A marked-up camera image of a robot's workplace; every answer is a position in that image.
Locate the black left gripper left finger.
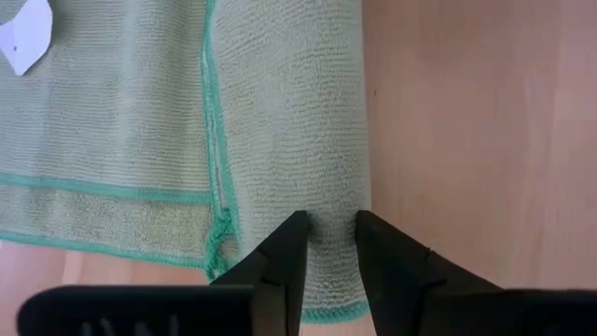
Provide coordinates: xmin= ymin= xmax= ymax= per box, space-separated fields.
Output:
xmin=16 ymin=209 xmax=312 ymax=336

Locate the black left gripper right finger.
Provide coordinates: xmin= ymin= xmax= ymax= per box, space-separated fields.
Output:
xmin=354 ymin=209 xmax=597 ymax=336

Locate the green microfiber towel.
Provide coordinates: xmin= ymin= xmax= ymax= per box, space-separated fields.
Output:
xmin=0 ymin=0 xmax=373 ymax=326

